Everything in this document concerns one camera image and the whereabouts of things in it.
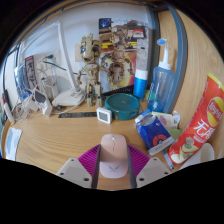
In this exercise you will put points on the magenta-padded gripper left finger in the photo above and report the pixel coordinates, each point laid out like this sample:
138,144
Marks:
75,171

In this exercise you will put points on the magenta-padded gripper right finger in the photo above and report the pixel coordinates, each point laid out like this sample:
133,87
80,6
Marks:
151,171

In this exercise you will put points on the pink computer mouse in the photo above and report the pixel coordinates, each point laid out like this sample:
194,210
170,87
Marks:
113,153

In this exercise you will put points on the blue pen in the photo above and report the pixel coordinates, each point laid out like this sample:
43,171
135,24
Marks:
167,159

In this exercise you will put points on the blue tissue pack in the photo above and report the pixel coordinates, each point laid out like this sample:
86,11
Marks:
153,133

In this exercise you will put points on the white cup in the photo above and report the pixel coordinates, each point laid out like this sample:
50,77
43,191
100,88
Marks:
201,156

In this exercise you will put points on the black ruler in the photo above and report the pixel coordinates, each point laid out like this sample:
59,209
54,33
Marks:
77,115

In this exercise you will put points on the small white square clock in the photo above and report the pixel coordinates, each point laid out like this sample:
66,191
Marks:
104,115

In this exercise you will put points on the white folded cloth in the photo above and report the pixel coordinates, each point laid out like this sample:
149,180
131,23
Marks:
13,143

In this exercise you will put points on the orange-red chips can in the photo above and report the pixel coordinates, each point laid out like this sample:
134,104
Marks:
200,123

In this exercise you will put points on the teal round tin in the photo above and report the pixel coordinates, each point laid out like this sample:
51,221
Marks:
122,106

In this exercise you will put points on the blue bottle white nozzle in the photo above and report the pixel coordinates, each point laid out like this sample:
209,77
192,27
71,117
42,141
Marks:
161,88

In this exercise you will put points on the blue and white tube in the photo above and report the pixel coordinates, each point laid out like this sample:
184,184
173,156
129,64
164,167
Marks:
140,85

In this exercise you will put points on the tree figure print box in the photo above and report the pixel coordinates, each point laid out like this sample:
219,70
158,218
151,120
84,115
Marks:
128,63

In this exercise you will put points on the grey metal desk frame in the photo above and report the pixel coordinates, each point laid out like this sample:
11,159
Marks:
181,56

